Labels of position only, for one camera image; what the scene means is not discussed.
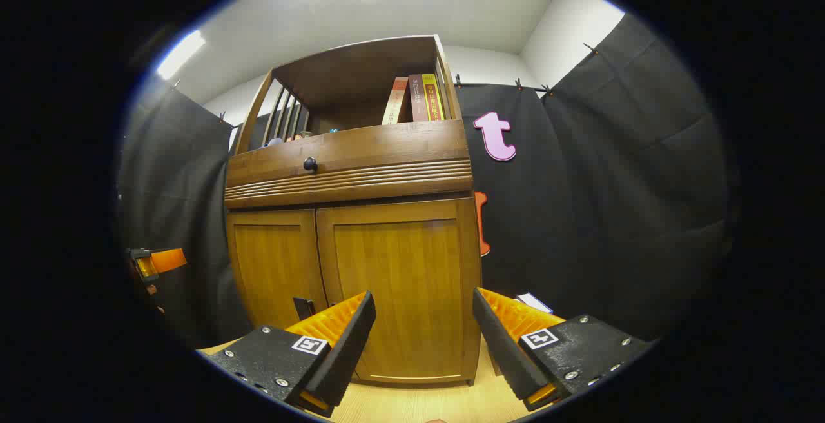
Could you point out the black backdrop cloth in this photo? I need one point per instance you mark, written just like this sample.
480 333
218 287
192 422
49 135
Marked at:
612 216

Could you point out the blue and white box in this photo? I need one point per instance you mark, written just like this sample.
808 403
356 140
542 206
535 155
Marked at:
533 302

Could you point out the wooden double-door shoe cabinet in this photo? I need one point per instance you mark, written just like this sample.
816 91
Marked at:
348 88

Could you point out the black drawer knob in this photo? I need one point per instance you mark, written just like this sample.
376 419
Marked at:
310 164

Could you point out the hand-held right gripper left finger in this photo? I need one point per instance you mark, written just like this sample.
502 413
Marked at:
348 352

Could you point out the light blue cloth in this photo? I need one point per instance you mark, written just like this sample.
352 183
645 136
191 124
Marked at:
275 142

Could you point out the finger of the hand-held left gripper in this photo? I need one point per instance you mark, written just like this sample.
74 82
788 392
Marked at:
166 260

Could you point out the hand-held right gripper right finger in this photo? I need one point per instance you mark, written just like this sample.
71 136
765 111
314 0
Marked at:
506 352

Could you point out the yellow book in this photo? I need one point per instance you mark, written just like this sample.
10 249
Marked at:
433 95

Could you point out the tan book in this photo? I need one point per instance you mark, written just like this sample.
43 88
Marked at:
394 104

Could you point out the wooden cabinet door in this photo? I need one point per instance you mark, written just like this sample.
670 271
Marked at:
399 268
274 268

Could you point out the wooden cabinet drawer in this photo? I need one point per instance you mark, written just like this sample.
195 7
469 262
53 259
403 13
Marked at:
361 152

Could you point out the brown book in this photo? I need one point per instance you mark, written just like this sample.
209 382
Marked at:
417 97

